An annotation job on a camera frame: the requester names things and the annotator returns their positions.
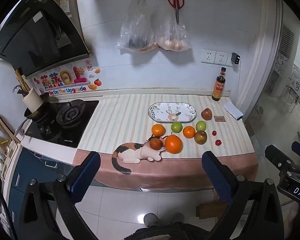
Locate black wok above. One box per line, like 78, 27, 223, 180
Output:
23, 92, 52, 123

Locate colourful wall sticker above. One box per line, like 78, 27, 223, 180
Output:
33, 60, 102, 96

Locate wooden utensils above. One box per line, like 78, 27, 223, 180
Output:
14, 68, 32, 93

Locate cluttered side shelf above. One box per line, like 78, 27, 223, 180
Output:
0, 102, 18, 178

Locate dark red round fruit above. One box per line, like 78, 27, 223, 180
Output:
150, 138, 163, 150

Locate reddish apple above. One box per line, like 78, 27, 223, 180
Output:
201, 108, 213, 121

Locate folded white cloth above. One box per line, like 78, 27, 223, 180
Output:
222, 102, 243, 120

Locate black range hood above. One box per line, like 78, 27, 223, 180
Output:
0, 0, 93, 77

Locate red handled scissors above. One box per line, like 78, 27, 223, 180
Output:
167, 0, 185, 25

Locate frosted glass sliding door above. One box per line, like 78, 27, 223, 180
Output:
240, 0, 300, 143

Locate plastic bag of eggs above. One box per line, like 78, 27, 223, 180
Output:
154, 5, 192, 52

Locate white wall socket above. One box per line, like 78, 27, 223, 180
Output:
201, 49, 217, 64
214, 51, 229, 66

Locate small orange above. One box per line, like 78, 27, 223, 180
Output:
151, 124, 165, 137
183, 126, 196, 139

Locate oval floral ceramic plate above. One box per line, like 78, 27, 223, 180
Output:
148, 102, 197, 123

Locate person's grey shoe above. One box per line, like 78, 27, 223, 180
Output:
173, 212, 186, 224
143, 212, 163, 228

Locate dark soy sauce bottle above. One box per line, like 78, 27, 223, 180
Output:
211, 67, 226, 102

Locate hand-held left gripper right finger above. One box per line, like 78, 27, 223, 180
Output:
202, 151, 282, 240

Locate red and green apple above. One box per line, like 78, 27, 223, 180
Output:
194, 131, 207, 145

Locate striped tablecloth with cat print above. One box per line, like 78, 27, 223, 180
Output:
72, 89, 259, 191

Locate plastic bag with dark contents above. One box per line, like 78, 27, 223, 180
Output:
116, 0, 157, 52

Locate black gas stove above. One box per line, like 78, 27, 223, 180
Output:
25, 99, 100, 148

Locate person's dark trousers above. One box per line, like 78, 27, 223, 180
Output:
129, 220, 217, 240

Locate large orange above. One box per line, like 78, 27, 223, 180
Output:
165, 135, 183, 154

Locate brown cardboard piece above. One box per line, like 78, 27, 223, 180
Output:
196, 201, 228, 220

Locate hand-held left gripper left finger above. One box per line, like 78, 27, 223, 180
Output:
19, 151, 102, 240

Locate blue kitchen cabinet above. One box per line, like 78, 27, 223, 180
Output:
9, 146, 76, 232

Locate cream utensil holder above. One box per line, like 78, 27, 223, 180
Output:
22, 88, 44, 112

